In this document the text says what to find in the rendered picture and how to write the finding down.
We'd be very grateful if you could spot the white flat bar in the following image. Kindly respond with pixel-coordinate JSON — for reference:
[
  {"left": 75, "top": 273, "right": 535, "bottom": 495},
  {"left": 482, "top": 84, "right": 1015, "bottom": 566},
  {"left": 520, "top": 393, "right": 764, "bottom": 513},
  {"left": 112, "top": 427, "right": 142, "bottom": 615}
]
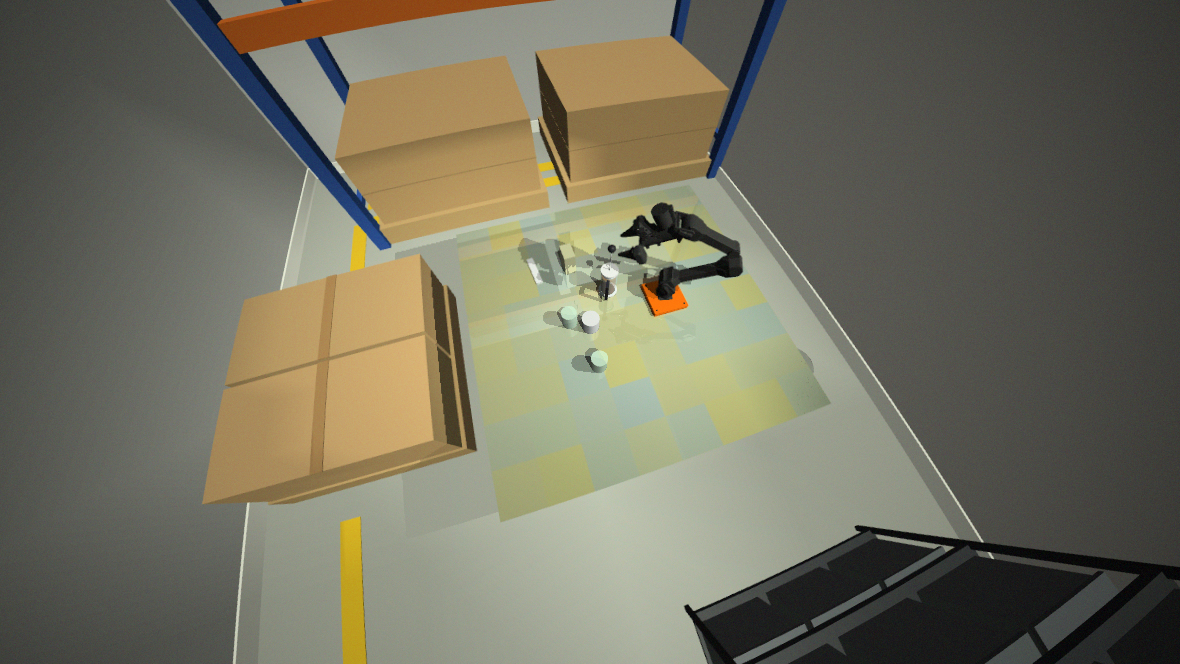
[{"left": 526, "top": 258, "right": 543, "bottom": 284}]

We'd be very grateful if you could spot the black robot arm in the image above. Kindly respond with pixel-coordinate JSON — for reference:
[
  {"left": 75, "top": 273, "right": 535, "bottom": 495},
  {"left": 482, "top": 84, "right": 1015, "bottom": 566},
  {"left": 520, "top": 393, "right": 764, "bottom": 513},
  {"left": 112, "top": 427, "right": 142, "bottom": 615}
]
[{"left": 632, "top": 202, "right": 743, "bottom": 300}]

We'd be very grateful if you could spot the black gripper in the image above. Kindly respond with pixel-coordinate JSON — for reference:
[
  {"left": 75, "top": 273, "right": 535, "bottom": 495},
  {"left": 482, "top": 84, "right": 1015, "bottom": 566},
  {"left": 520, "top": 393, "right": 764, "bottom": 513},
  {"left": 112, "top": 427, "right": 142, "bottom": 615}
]
[{"left": 618, "top": 223, "right": 662, "bottom": 265}]

